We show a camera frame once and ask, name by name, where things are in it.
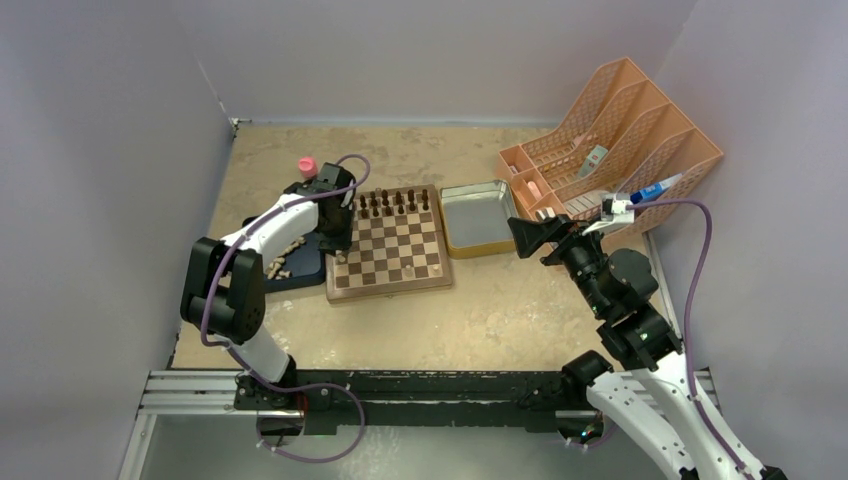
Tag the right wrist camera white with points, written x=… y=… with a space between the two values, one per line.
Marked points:
x=615 y=213

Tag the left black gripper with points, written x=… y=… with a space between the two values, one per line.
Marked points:
x=342 y=241

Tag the pink eraser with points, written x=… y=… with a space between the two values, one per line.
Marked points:
x=534 y=189

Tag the white card pack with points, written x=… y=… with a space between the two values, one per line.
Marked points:
x=592 y=160

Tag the orange plastic file organizer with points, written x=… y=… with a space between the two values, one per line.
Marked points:
x=648 y=137

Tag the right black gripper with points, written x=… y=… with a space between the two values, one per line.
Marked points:
x=529 y=235

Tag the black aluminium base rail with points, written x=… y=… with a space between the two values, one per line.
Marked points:
x=535 y=401

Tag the pink capped bottle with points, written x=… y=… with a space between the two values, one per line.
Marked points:
x=307 y=167

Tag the wooden chess board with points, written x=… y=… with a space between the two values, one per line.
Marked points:
x=385 y=243

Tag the gold metal tin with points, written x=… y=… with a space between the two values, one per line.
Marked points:
x=475 y=218

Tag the dark blue tin lid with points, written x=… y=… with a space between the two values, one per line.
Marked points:
x=299 y=265

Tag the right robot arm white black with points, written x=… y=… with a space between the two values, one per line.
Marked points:
x=655 y=400

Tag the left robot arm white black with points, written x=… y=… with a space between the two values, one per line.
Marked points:
x=224 y=291

